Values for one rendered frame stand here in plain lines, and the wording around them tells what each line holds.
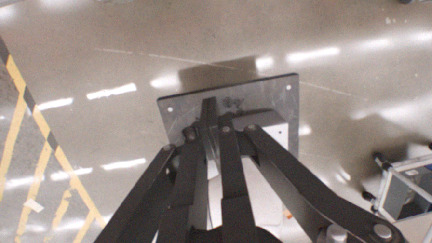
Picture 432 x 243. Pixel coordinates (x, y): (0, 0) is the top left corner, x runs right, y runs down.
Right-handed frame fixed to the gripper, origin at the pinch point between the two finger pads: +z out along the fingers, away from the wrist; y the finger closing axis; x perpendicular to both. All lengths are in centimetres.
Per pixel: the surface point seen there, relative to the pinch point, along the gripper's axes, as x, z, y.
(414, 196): -116, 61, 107
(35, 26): 30, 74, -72
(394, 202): -109, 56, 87
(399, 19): -8, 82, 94
